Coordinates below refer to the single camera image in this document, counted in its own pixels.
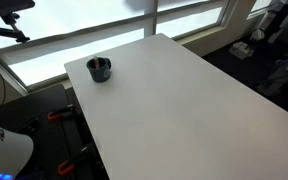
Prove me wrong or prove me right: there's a red Expo marker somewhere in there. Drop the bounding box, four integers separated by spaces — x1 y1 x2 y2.
93 56 100 69

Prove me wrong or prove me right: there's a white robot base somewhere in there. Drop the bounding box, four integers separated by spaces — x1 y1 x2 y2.
0 127 34 180

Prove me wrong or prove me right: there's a dark blue mug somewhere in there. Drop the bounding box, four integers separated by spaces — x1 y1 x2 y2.
86 57 111 83

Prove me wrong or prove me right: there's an orange black upper clamp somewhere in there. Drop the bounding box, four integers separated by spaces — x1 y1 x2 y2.
47 104 76 121

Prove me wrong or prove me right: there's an orange black clamp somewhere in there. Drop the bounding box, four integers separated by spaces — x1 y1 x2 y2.
47 104 76 121
57 147 89 176

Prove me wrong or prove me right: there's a black side table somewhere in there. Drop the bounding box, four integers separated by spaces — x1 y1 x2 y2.
0 85 109 180

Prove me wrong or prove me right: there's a white device on floor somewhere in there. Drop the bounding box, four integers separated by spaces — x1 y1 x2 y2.
229 41 254 60

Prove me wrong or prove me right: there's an orange black lower clamp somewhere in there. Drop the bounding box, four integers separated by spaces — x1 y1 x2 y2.
57 147 89 176

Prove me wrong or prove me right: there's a grey office chair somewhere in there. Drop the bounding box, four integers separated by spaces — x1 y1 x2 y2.
257 58 288 97

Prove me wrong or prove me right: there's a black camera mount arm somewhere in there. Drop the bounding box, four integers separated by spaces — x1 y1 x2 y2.
0 0 35 43

